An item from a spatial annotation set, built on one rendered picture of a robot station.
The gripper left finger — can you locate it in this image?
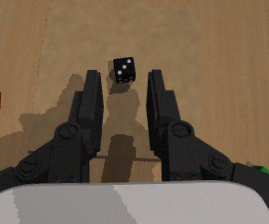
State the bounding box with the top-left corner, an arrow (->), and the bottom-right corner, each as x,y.
0,70 -> 104,192

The black die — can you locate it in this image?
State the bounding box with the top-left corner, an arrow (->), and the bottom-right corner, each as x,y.
113,57 -> 136,84

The green die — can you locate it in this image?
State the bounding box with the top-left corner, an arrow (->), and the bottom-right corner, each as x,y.
252,165 -> 269,174

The tan mat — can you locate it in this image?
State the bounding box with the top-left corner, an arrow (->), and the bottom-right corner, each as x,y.
28,0 -> 202,159

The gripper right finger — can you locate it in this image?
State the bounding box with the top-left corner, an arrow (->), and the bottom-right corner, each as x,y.
146,69 -> 269,209

